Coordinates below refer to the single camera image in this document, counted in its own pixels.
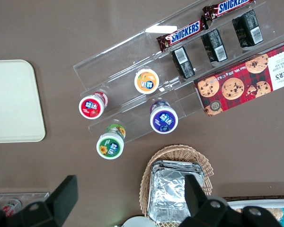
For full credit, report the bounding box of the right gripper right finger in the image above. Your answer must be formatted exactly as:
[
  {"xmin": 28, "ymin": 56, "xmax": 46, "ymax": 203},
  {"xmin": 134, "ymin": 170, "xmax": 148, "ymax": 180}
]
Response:
[{"xmin": 179, "ymin": 174, "xmax": 283, "ymax": 227}]

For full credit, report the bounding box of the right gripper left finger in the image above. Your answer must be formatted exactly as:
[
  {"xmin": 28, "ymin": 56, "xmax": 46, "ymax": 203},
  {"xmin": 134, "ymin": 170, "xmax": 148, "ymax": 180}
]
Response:
[{"xmin": 0, "ymin": 174, "xmax": 79, "ymax": 227}]

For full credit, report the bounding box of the aluminium foil tray stack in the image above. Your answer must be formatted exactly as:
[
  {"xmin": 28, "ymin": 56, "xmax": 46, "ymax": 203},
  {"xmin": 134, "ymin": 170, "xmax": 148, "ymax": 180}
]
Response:
[{"xmin": 149, "ymin": 159, "xmax": 206, "ymax": 225}]

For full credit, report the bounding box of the light oval wicker basket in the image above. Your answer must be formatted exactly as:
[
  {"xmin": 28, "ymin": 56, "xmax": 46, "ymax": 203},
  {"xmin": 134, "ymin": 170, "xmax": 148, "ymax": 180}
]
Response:
[{"xmin": 138, "ymin": 144, "xmax": 214, "ymax": 224}]

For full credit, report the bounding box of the white rectangular snack tray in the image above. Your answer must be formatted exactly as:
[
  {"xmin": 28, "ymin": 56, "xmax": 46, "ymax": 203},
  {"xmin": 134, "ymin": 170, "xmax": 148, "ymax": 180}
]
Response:
[{"xmin": 226, "ymin": 198, "xmax": 284, "ymax": 227}]

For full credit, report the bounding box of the beige plastic serving tray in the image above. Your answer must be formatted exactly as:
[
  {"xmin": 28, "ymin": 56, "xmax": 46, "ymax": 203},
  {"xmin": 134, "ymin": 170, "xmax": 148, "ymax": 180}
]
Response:
[{"xmin": 0, "ymin": 59, "xmax": 46, "ymax": 144}]

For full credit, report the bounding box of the clear acrylic bottle rack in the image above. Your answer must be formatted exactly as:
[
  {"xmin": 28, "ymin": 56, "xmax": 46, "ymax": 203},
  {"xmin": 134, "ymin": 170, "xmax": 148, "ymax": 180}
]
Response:
[{"xmin": 0, "ymin": 192, "xmax": 51, "ymax": 215}]

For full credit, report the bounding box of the red cola bottle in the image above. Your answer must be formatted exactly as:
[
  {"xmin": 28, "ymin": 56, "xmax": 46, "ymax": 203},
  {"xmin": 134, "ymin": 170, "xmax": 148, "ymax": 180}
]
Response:
[{"xmin": 2, "ymin": 198, "xmax": 23, "ymax": 215}]

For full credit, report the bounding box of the green lid gum jar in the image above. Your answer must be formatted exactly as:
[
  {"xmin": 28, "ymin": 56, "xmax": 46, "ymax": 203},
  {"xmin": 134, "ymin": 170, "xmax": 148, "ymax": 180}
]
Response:
[{"xmin": 96, "ymin": 123, "xmax": 127, "ymax": 160}]

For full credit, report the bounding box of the clear rice cracker pack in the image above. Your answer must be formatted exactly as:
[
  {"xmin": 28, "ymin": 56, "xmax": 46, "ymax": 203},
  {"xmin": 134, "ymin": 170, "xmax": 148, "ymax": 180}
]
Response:
[{"xmin": 272, "ymin": 208, "xmax": 284, "ymax": 223}]

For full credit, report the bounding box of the purple lid gum jar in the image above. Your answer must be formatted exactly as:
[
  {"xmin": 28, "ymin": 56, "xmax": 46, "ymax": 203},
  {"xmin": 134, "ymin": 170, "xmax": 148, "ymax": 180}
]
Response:
[{"xmin": 149, "ymin": 100, "xmax": 179, "ymax": 135}]

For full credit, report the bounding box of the red lid gum jar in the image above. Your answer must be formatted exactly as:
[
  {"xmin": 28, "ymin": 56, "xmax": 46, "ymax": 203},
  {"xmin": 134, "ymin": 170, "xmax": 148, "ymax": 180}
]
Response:
[{"xmin": 78, "ymin": 90, "xmax": 109, "ymax": 119}]

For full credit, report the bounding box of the red tartan cookie box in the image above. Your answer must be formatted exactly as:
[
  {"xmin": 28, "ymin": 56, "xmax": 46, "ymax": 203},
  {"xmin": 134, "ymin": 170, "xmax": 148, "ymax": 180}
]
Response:
[{"xmin": 193, "ymin": 40, "xmax": 284, "ymax": 117}]

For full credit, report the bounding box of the orange lid gum jar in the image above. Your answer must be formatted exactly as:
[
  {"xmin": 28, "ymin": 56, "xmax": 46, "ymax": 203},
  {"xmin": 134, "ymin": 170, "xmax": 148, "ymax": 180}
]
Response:
[{"xmin": 133, "ymin": 67, "xmax": 160, "ymax": 95}]

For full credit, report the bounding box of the small black carton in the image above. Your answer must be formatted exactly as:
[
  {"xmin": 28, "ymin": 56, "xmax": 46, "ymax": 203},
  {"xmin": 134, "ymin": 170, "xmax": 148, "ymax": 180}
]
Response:
[
  {"xmin": 200, "ymin": 28, "xmax": 228, "ymax": 63},
  {"xmin": 171, "ymin": 45, "xmax": 196, "ymax": 79},
  {"xmin": 231, "ymin": 9, "xmax": 264, "ymax": 48}
]

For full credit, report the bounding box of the clear acrylic stepped stand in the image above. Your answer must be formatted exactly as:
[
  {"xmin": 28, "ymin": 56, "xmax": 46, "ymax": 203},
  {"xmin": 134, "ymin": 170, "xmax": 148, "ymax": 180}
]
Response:
[{"xmin": 72, "ymin": 0, "xmax": 284, "ymax": 145}]

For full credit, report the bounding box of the brown Snickers bar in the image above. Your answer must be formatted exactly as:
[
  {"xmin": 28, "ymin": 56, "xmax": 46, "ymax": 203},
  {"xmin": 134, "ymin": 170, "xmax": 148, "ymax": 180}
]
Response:
[
  {"xmin": 201, "ymin": 0, "xmax": 257, "ymax": 22},
  {"xmin": 155, "ymin": 15, "xmax": 209, "ymax": 52}
]

